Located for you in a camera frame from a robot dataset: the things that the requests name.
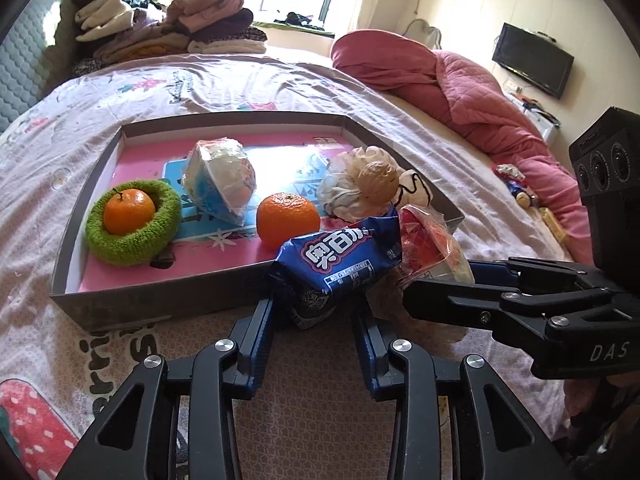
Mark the red white bowl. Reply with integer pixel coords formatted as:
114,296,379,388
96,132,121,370
398,204,475,288

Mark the blue oreo snack pack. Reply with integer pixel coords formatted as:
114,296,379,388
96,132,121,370
269,209,402,330

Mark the orange mandarin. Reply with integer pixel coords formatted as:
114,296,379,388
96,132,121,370
103,188,156,236
256,193,321,249

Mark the brown walnut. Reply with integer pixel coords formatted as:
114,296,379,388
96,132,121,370
356,162,399,205

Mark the green fuzzy ring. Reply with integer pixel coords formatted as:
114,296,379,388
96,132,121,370
84,179,184,268

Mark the blue white bowl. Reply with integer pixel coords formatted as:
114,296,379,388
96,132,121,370
182,136,256,226

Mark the cream drawstring pouch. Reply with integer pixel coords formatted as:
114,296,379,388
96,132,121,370
316,146,434,222

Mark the yellow snack packet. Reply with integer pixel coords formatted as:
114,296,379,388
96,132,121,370
538,207,568,248

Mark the small toy figure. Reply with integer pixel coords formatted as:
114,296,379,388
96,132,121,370
492,164,539,210

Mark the grey shallow box tray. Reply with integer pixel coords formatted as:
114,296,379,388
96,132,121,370
49,110,466,334

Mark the pink blue book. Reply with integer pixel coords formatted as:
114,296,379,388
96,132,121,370
78,130,351,292

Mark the white drawer cabinet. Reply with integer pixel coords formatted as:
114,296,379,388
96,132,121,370
506,93,560,146

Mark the pink quilted blanket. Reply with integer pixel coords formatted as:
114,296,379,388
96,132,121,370
330,29,593,264

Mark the black flat television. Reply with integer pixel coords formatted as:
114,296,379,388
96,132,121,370
491,23,574,99

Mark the pile of folded clothes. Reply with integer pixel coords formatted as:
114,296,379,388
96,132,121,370
73,0,268,67

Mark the grey quilted headboard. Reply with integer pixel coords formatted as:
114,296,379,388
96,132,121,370
1,0,77,129

